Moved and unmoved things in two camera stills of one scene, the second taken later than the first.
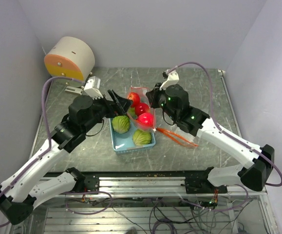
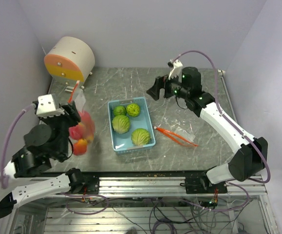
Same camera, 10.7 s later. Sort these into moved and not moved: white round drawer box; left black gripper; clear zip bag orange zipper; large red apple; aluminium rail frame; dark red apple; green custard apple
Moved: large red apple; clear zip bag orange zipper; dark red apple; left black gripper
Not moved: aluminium rail frame; white round drawer box; green custard apple
